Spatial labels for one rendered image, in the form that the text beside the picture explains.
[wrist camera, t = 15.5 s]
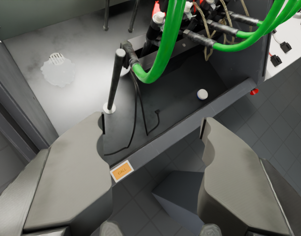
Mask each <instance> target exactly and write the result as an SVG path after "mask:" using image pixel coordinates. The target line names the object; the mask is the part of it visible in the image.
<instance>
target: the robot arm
mask: <svg viewBox="0 0 301 236"><path fill-rule="evenodd" d="M104 134H105V119H104V112H99V111H96V112H94V113H92V114H91V115H89V116H88V117H86V118H85V119H83V120H82V121H80V122H79V123H77V124H76V125H74V126H73V127H71V128H70V129H68V130H67V131H66V132H64V133H63V134H62V135H61V136H60V137H59V138H58V139H57V140H56V141H55V142H54V143H53V144H52V145H51V146H50V147H49V148H48V149H41V150H40V151H39V152H38V154H37V155H36V156H35V157H34V158H33V159H32V160H31V161H30V162H29V163H28V164H27V165H26V166H25V168H24V169H23V170H22V171H21V172H20V173H19V174H18V175H17V176H16V177H15V178H14V179H13V181H12V182H11V183H10V184H9V185H8V186H7V187H6V188H5V189H4V190H3V191H2V192H1V194H0V236H90V235H91V234H92V233H93V232H94V231H95V230H96V229H97V228H98V227H99V226H100V233H99V236H125V235H124V233H123V231H122V229H121V227H120V226H119V224H118V222H116V221H106V220H107V219H108V218H109V217H110V216H111V214H112V212H113V196H112V181H111V174H110V168H109V165H108V163H106V162H105V161H104V160H103V159H102V158H103V157H104V145H103V135H104ZM200 139H202V141H203V143H204V144H205V148H204V152H203V157H202V160H203V162H204V163H205V165H206V169H205V171H204V175H203V179H202V183H201V186H200V190H199V194H198V203H197V214H198V216H199V218H200V219H201V221H203V222H204V223H205V224H204V225H203V227H202V229H201V231H200V234H199V236H301V195H300V194H299V193H298V192H297V191H296V190H295V189H294V188H293V187H292V186H291V185H290V184H289V183H288V182H287V181H286V179H285V178H284V177H283V176H282V175H281V174H280V173H279V172H278V171H277V170H276V169H275V168H274V166H273V165H272V164H271V163H270V162H269V161H268V160H267V159H263V158H259V157H258V155H257V154H256V153H255V152H254V151H253V150H252V149H251V147H250V146H249V145H248V144H246V143H245V142H244V141H243V140H242V139H241V138H239V137H238V136H237V135H236V134H234V133H233V132H231V131H230V130H229V129H227V128H226V127H224V126H223V125H222V124H220V123H219V122H218V121H216V120H215V119H213V118H211V117H207V118H205V117H204V118H202V121H201V129H200Z"/></svg>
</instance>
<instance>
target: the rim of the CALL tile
mask: <svg viewBox="0 0 301 236"><path fill-rule="evenodd" d="M126 162H127V163H128V164H129V166H130V168H131V171H130V172H128V173H127V174H125V175H124V176H122V177H121V178H119V179H118V180H116V178H115V177H114V175H113V173H112V172H113V171H114V170H116V169H117V168H119V167H120V166H122V165H123V164H125V163H126ZM132 171H134V170H133V168H132V166H131V165H130V163H129V161H128V160H126V161H125V162H123V163H122V164H120V165H119V166H117V167H116V168H114V169H113V170H111V171H110V173H111V175H112V177H113V178H114V180H115V182H118V181H120V180H121V179H123V178H124V177H125V176H127V175H128V174H129V173H131V172H132Z"/></svg>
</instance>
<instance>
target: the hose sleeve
mask: <svg viewBox="0 0 301 236"><path fill-rule="evenodd" d="M124 46H126V48H127V50H128V52H129V54H128V63H129V65H130V68H131V69H132V71H133V72H134V70H133V66H134V65H136V64H139V65H140V66H141V67H142V64H141V62H140V60H139V58H138V57H137V55H136V53H135V51H134V49H133V48H132V46H131V45H130V44H126V45H124Z"/></svg>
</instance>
